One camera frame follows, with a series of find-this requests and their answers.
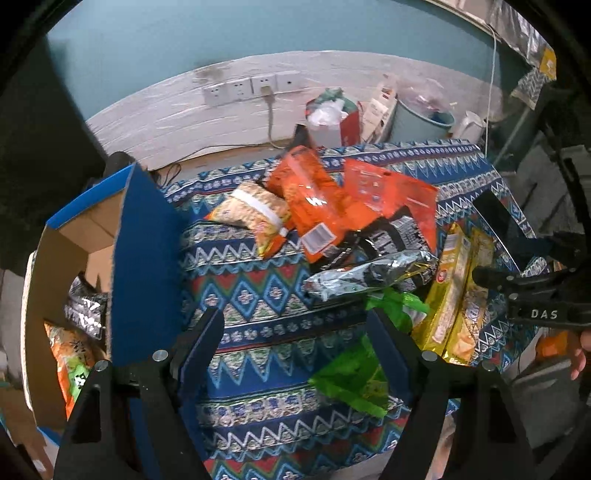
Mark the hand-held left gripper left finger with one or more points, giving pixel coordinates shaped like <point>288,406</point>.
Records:
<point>203,344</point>

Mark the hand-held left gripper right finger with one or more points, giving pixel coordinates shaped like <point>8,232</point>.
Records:
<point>387,344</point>

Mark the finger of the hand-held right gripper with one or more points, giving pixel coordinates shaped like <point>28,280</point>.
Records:
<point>491,277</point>
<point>556,247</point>

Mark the silver foil snack bag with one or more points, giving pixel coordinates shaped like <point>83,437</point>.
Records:
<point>360,277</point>

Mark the red clear snack packet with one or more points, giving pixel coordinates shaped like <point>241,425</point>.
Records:
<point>383,189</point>

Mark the blue-edged cardboard box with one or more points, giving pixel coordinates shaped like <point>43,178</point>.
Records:
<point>92,230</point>

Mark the person's right hand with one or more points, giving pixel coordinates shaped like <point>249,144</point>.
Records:
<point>582,355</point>

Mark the black metal stand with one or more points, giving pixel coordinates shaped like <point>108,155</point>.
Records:
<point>570,184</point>

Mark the blue patterned blanket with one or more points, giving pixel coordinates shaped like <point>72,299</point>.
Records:
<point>258,295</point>

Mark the black patterned snack bag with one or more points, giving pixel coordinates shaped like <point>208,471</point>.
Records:
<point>397,235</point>

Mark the black silver zigzag snack bag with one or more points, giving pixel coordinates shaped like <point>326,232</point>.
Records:
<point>85,314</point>

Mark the orange and green snack bag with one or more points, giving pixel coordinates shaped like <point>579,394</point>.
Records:
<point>69,364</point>

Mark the white kettle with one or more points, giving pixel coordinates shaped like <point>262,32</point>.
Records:
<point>471,127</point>

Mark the grey zigzag patterned cloth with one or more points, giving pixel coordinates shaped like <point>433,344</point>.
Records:
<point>531,87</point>

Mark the black round fan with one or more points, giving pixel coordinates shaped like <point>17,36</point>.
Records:
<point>117,162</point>

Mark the white paper boxes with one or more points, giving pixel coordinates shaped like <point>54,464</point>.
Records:
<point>378,110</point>

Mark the red and white paper bag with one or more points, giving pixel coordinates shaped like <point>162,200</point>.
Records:
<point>330,134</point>

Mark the silver foil sheet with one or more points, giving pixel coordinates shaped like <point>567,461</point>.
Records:
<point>521,30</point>

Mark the white plastic bag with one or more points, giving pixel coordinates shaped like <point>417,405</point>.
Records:
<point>325,113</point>

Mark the white wall socket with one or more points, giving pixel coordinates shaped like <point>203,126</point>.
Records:
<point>258,83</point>
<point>287,81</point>
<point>214,94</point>
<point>239,89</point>

